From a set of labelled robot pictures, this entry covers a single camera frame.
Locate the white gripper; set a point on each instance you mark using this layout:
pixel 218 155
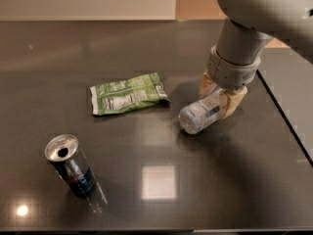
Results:
pixel 231 71

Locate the clear blue-label plastic bottle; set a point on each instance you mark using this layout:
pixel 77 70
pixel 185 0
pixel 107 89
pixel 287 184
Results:
pixel 204 112

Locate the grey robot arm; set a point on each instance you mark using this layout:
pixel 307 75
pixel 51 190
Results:
pixel 248 27

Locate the grey side table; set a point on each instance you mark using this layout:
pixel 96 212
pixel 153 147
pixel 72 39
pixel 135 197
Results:
pixel 289 78

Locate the green snack bag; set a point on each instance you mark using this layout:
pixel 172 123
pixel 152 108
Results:
pixel 119 97

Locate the dark blue drink can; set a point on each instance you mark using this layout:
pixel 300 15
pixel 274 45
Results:
pixel 65 155

